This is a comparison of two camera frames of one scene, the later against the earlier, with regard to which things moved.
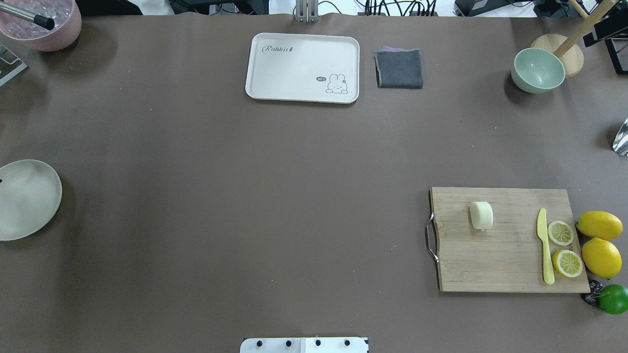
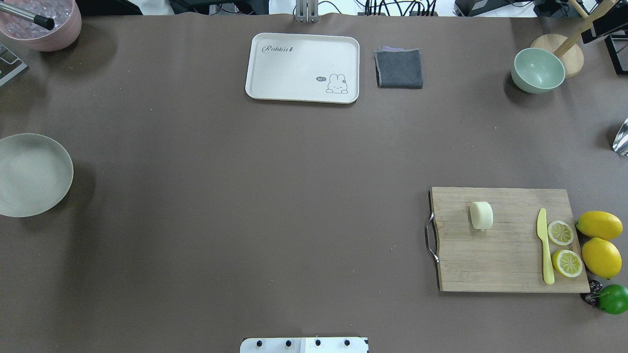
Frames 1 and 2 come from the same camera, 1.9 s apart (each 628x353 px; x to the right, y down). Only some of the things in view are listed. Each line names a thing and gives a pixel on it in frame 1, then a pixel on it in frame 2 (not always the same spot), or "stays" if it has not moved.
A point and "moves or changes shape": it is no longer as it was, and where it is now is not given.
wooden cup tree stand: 573,62 stays
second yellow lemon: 601,258 stays
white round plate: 31,192 moves or changes shape
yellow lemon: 600,224 stays
